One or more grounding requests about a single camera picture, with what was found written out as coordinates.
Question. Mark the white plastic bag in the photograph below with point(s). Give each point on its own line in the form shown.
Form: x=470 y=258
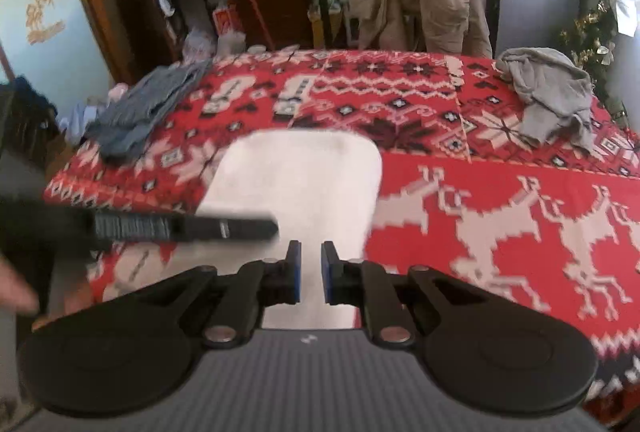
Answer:
x=200 y=46

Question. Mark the white pet bowl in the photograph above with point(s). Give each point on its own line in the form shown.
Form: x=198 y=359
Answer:
x=288 y=47

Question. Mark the navy garment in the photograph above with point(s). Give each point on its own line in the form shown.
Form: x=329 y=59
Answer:
x=27 y=112

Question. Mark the yellow paper bag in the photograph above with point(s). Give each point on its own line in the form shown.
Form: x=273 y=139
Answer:
x=325 y=27

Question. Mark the red carton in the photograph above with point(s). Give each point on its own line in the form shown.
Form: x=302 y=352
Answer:
x=226 y=21

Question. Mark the red patterned blanket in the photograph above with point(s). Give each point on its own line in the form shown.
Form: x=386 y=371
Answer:
x=500 y=192

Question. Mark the blue pet bowl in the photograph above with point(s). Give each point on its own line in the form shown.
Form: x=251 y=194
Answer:
x=256 y=49

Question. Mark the pale clothes pile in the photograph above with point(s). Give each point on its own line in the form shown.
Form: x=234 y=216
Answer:
x=95 y=112

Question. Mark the folded blue jeans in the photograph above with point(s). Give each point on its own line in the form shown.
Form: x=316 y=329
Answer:
x=145 y=112

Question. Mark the white knit vest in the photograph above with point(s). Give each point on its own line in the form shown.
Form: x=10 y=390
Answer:
x=300 y=172

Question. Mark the white sack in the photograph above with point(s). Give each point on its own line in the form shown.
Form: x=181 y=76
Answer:
x=231 y=43

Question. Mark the small Christmas tree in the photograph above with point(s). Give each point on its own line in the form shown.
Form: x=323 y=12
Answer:
x=592 y=47

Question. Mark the wooden drawer cabinet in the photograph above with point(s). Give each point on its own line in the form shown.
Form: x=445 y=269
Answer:
x=285 y=17

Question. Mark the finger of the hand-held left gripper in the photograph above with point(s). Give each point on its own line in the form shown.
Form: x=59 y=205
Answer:
x=225 y=227

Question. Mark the grey shirt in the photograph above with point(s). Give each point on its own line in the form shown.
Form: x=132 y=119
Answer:
x=550 y=92

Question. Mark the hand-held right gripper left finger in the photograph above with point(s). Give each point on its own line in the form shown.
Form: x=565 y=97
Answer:
x=297 y=272

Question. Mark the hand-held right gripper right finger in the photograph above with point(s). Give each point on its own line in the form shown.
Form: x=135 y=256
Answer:
x=326 y=272

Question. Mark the person's left hand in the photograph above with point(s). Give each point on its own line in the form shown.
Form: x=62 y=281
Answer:
x=17 y=284

